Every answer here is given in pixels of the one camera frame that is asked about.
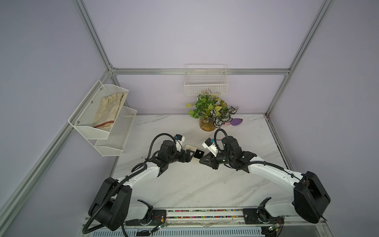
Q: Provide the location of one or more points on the cream work gloves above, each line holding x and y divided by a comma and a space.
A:
108, 110

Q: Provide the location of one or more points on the potted green plant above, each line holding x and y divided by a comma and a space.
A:
211, 111

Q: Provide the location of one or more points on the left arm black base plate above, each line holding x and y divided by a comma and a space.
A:
157, 216

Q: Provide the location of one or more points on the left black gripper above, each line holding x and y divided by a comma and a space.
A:
187, 158

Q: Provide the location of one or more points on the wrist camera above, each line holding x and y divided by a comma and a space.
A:
210, 145
179, 139

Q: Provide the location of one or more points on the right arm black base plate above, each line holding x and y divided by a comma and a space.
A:
257, 216

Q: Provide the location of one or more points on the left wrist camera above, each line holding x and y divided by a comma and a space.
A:
179, 139

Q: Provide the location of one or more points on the white wire wall basket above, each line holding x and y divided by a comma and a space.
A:
206, 79

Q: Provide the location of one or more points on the aluminium front rail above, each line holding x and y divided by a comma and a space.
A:
211, 216

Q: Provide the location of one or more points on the white mesh two-tier shelf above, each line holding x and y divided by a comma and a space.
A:
107, 142

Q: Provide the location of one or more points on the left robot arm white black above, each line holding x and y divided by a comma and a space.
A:
112, 205

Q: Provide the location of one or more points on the purple egg-shaped sponge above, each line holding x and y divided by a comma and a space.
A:
236, 121

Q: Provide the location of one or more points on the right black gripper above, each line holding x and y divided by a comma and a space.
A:
212, 159

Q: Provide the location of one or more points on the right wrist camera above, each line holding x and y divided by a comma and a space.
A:
210, 145

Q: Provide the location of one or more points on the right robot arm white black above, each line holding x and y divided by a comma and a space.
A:
307, 197

